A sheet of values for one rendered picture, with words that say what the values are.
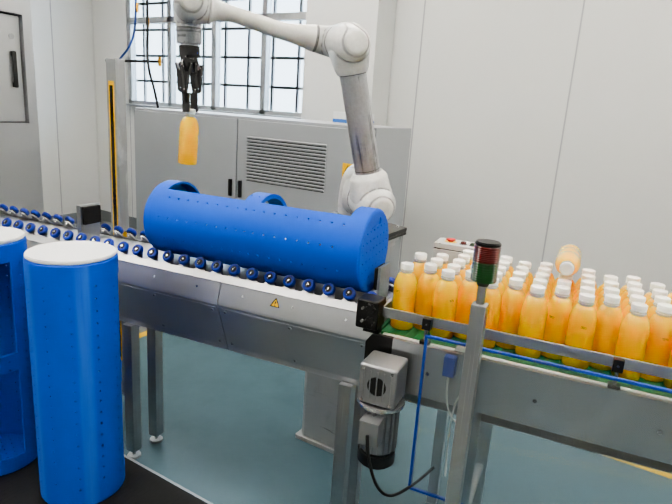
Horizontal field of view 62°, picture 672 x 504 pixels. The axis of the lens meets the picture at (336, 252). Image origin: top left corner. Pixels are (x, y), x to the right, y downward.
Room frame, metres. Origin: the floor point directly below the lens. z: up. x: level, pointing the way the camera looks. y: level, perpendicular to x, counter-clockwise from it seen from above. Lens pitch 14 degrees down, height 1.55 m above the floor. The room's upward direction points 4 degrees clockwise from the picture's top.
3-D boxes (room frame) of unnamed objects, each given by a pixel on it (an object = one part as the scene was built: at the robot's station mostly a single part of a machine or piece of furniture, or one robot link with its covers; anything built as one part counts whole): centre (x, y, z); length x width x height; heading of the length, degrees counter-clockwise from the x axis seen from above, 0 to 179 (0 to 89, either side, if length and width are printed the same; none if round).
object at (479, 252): (1.33, -0.37, 1.23); 0.06 x 0.06 x 0.04
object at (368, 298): (1.61, -0.12, 0.95); 0.10 x 0.07 x 0.10; 156
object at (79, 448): (1.78, 0.87, 0.59); 0.28 x 0.28 x 0.88
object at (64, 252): (1.78, 0.87, 1.03); 0.28 x 0.28 x 0.01
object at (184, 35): (2.16, 0.58, 1.76); 0.09 x 0.09 x 0.06
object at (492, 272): (1.33, -0.37, 1.18); 0.06 x 0.06 x 0.05
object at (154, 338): (2.30, 0.77, 0.31); 0.06 x 0.06 x 0.63; 66
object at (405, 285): (1.65, -0.22, 0.99); 0.07 x 0.07 x 0.19
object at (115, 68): (2.71, 1.08, 0.85); 0.06 x 0.06 x 1.70; 66
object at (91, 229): (2.35, 1.06, 1.00); 0.10 x 0.04 x 0.15; 156
